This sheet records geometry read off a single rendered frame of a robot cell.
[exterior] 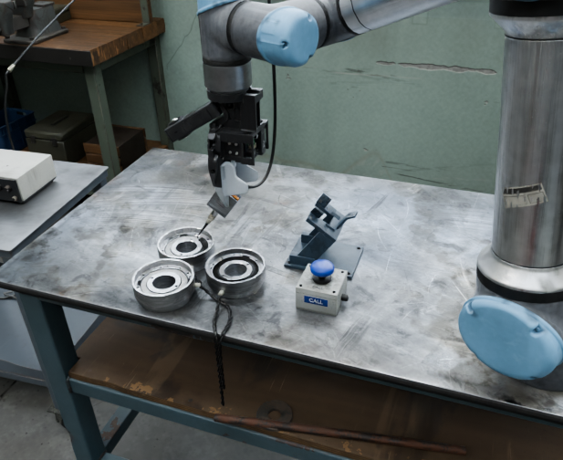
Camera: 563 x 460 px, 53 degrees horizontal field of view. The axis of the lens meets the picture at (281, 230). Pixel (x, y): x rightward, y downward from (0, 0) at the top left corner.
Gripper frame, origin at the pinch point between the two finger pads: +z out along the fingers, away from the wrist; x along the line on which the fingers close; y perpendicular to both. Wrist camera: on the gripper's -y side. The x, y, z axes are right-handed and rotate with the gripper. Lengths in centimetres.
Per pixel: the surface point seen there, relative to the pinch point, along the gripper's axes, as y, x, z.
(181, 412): -5.4, -17.2, 40.0
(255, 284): 8.8, -9.9, 10.5
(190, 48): -87, 154, 20
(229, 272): 2.5, -6.4, 11.9
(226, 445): -13, 13, 93
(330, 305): 22.3, -10.8, 10.9
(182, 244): -9.0, -2.4, 10.7
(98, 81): -103, 105, 21
